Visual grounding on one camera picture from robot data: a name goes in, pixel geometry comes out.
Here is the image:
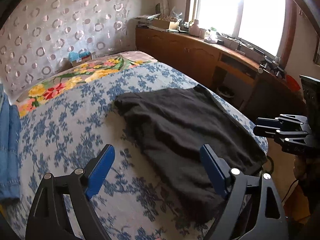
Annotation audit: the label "person's right hand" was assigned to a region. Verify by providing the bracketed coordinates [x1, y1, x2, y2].
[293, 156, 310, 180]

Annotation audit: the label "stack of papers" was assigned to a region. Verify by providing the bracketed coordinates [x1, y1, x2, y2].
[134, 14, 161, 27]

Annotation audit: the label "long wooden cabinet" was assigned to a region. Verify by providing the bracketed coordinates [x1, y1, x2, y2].
[136, 28, 307, 121]

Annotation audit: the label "sheer circle-pattern curtain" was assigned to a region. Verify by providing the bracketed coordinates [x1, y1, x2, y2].
[1, 0, 140, 101]

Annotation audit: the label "blue denim clothes pile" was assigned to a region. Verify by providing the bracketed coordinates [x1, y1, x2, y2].
[0, 85, 21, 203]

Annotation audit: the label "cardboard box on cabinet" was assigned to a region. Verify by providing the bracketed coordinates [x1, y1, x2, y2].
[151, 19, 179, 30]

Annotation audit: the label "black pants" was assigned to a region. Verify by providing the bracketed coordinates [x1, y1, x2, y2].
[114, 85, 267, 224]

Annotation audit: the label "cardboard box with blue cloth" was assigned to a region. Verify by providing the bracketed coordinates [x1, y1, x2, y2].
[68, 51, 92, 67]

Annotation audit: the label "black cable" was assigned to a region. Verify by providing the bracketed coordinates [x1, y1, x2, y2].
[262, 155, 299, 204]

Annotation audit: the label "pink floral blanket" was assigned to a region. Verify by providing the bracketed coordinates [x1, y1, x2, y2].
[15, 51, 157, 117]

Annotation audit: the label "pink bottle on sill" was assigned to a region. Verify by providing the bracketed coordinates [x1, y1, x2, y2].
[188, 19, 200, 37]

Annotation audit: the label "clear plastic bottle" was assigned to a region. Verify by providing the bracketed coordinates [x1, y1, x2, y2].
[204, 28, 218, 44]

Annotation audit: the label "blue floral white bedsheet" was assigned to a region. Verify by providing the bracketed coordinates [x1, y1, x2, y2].
[4, 61, 270, 240]

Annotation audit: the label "window with white frame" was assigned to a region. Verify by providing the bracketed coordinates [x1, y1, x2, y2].
[185, 0, 297, 66]

